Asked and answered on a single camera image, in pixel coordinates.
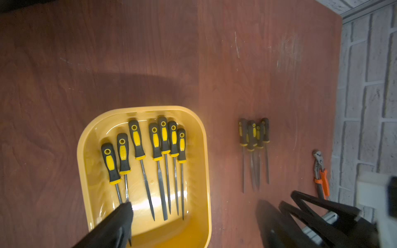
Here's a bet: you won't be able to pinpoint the black yellow file two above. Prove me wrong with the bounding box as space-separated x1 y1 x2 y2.
117 133 131 202

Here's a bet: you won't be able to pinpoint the black yellow file one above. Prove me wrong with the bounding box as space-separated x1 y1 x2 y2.
101 143 123 205

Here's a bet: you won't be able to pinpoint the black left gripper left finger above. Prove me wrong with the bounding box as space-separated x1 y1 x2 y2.
74 202 133 248

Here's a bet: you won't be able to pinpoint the black yellow file five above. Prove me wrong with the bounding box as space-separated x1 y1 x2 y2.
149 123 168 221

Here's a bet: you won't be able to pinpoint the orange handled pliers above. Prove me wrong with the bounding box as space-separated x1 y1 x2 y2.
312 150 330 199

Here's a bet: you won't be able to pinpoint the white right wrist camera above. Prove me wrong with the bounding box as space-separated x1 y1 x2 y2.
356 172 397 248

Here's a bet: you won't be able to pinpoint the black yellow file four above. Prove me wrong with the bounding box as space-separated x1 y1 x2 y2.
177 128 187 220

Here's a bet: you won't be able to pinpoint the black yellow file three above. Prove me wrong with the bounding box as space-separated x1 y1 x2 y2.
128 119 155 220

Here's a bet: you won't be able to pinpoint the yellow plastic tray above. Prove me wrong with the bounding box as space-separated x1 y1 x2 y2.
77 106 212 248

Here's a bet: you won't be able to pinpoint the black yellow file ten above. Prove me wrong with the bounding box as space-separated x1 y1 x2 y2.
261 117 270 184

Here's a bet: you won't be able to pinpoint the black yellow file tool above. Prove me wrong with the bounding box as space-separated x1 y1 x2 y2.
247 120 256 191

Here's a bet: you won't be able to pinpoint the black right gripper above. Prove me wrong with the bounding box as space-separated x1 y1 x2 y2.
279 191 380 248

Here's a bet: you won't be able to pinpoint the black yellow file seven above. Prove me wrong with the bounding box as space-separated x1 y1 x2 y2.
158 116 171 214

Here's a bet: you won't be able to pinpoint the black yellow file nine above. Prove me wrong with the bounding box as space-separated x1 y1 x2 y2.
167 120 179 214

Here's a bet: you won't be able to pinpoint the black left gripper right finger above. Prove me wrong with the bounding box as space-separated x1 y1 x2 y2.
255 199 319 248

